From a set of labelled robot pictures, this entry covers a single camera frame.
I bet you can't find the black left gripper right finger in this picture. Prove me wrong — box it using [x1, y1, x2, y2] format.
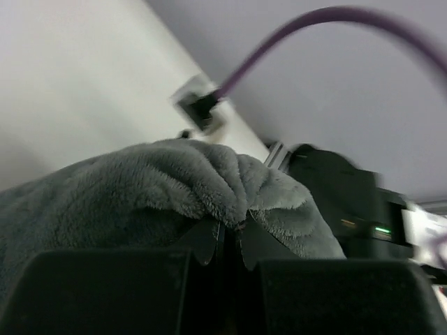
[236, 221, 446, 334]

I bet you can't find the grey plush cream-frilled pillowcase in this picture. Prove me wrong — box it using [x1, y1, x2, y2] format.
[1, 139, 344, 297]

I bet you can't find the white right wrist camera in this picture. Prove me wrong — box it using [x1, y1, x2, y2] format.
[170, 75, 236, 144]

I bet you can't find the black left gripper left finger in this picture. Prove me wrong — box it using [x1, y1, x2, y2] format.
[1, 219, 224, 334]

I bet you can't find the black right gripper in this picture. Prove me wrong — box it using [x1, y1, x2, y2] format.
[288, 144, 413, 259]

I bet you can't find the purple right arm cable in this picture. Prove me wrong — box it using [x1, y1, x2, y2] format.
[216, 5, 447, 102]

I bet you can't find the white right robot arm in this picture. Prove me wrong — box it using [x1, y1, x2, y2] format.
[286, 144, 446, 285]

